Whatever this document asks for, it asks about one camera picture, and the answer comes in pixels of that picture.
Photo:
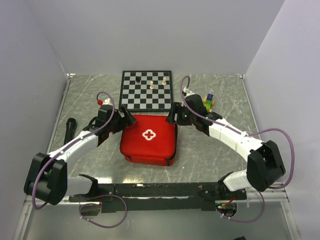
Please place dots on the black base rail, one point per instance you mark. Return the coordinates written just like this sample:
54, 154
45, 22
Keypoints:
158, 196

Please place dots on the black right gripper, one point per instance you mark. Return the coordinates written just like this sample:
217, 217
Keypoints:
177, 109

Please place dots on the colourful toy block car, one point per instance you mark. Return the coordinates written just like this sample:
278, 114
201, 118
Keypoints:
209, 102

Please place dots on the cream chess queen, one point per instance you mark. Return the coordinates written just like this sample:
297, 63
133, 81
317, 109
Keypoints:
164, 81

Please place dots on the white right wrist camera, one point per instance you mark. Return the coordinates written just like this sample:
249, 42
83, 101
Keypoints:
186, 92

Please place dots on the black white chessboard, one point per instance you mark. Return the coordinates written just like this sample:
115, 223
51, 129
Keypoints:
138, 97

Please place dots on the cream chess pawn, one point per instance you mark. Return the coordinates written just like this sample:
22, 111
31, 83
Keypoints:
151, 85

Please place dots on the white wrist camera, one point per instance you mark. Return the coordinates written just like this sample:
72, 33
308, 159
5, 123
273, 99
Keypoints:
105, 102
186, 92

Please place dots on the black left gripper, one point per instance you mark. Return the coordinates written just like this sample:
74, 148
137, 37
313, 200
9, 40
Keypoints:
130, 119

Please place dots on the red black medicine case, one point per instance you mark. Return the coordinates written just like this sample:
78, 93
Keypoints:
150, 140

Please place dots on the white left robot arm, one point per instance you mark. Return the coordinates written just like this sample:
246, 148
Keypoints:
48, 179

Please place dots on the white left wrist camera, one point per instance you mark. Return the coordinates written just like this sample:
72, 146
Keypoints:
105, 102

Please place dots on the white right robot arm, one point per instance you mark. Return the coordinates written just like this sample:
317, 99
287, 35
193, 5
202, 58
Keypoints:
264, 164

